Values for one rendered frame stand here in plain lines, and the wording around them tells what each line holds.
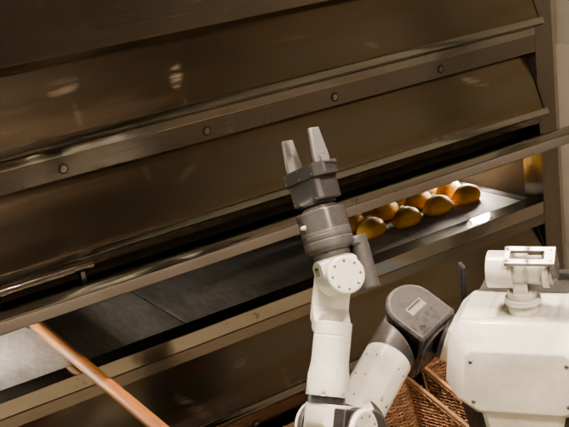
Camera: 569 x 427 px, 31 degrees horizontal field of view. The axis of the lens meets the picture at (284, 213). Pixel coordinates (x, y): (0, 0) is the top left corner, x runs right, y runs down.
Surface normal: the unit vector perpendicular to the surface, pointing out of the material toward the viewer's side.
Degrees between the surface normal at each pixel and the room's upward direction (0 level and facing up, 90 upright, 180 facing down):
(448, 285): 70
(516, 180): 90
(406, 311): 34
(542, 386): 90
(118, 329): 0
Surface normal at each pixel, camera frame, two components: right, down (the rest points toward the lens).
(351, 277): 0.18, -0.14
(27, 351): -0.13, -0.94
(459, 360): -0.92, 0.15
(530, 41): 0.54, 0.18
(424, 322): 0.00, -0.64
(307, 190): -0.80, 0.16
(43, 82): 0.47, -0.15
